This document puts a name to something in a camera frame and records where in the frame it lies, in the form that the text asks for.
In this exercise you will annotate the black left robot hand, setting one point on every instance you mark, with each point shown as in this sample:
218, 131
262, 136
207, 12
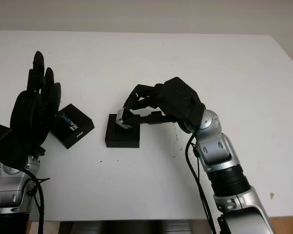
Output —
30, 117

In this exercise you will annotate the dark grey robot torso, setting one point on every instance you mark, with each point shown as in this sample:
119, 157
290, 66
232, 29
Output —
131, 228

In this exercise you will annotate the black RealSense box lid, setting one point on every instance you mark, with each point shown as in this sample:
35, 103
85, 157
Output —
75, 132

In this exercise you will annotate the small silver depth camera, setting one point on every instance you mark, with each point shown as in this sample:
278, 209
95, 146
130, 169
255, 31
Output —
122, 117

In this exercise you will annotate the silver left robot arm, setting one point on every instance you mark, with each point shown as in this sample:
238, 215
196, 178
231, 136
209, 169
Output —
9, 185

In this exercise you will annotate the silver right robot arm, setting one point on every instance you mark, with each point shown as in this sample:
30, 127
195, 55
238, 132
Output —
215, 146

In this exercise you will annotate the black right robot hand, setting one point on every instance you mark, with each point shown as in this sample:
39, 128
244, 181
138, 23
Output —
146, 91

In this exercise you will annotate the black box base with insert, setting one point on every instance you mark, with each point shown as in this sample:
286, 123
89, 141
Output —
122, 142

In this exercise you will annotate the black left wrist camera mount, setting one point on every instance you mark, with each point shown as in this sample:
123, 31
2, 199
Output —
2, 143

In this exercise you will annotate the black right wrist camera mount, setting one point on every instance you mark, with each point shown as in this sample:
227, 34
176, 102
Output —
180, 102

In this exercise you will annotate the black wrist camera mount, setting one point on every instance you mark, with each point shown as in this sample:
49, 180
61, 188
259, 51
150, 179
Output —
2, 143
180, 102

